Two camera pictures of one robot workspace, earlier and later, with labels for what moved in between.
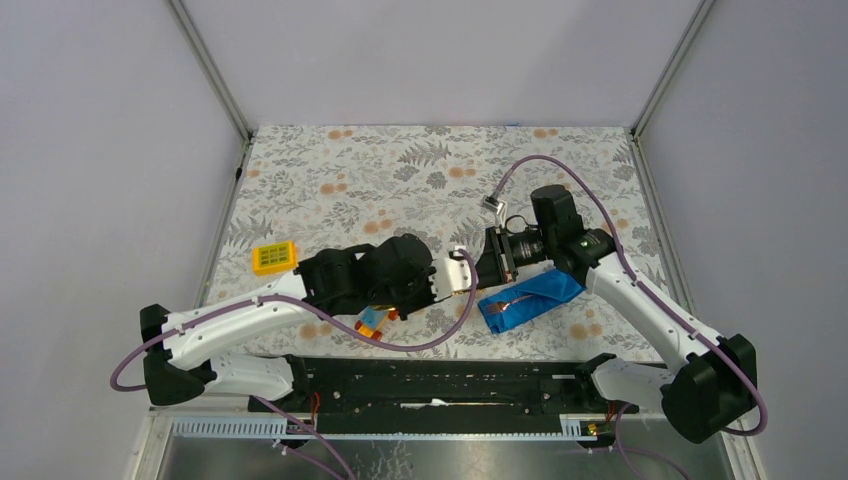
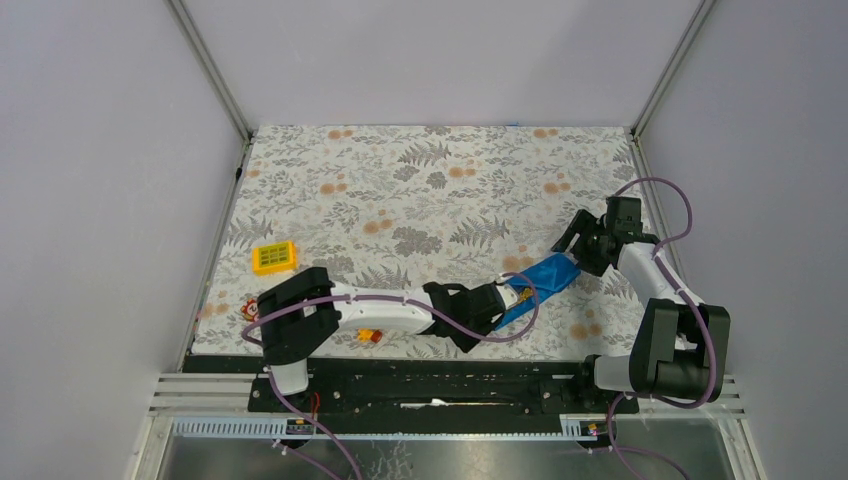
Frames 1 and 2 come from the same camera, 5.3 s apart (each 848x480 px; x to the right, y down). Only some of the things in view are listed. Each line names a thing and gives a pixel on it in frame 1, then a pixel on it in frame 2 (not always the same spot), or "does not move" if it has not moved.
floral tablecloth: x=305 y=190 does not move
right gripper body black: x=510 y=252 → x=590 y=257
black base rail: x=441 y=396 does not move
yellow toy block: x=274 y=258 does not move
